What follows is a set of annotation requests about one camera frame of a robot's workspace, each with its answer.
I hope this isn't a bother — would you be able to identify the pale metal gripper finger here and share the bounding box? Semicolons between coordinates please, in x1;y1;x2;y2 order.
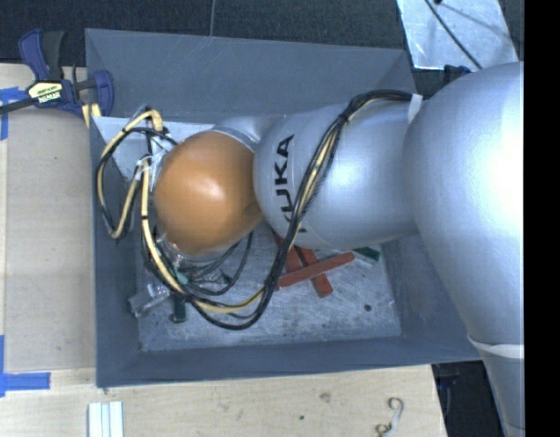
127;290;169;320
143;281;172;300

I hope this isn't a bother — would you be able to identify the small metal hook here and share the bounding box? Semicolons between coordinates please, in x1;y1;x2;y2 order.
374;396;406;437

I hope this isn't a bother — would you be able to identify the dark green flat block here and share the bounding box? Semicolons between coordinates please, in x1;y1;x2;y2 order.
351;245;382;263

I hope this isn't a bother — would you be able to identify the black cylinder on white bracket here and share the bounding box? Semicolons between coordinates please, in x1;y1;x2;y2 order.
168;294;188;324

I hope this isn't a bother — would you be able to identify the grey metal bin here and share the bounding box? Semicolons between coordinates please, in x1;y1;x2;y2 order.
84;27;482;389

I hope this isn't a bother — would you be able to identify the pale wood board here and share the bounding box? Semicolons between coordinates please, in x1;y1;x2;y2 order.
4;107;98;374

